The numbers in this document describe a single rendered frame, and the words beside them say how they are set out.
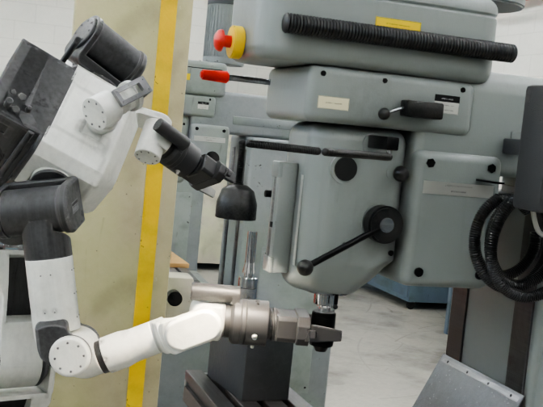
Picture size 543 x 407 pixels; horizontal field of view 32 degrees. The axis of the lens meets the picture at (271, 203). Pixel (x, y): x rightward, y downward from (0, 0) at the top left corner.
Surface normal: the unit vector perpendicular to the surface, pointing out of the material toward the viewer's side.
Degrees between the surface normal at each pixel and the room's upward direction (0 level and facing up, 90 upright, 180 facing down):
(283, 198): 90
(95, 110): 115
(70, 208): 79
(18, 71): 57
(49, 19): 90
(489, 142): 90
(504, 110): 90
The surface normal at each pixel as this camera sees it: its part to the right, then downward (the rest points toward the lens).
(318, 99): 0.32, 0.11
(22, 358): 0.58, -0.04
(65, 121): 0.54, -0.43
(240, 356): -0.90, -0.05
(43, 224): -0.07, 0.07
